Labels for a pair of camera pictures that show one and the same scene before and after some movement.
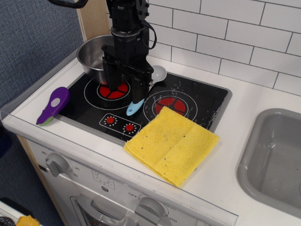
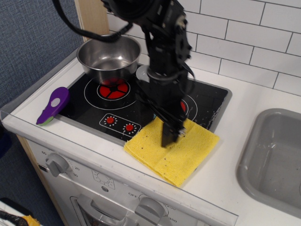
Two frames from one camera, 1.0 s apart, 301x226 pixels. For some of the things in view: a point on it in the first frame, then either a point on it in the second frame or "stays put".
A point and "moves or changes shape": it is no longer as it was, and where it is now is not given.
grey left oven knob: (56, 164) stays put
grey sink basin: (269, 165) stays put
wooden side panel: (94, 19) stays put
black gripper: (130, 54) to (166, 96)
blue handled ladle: (159, 73) moves or changes shape
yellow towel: (172, 147) stays put
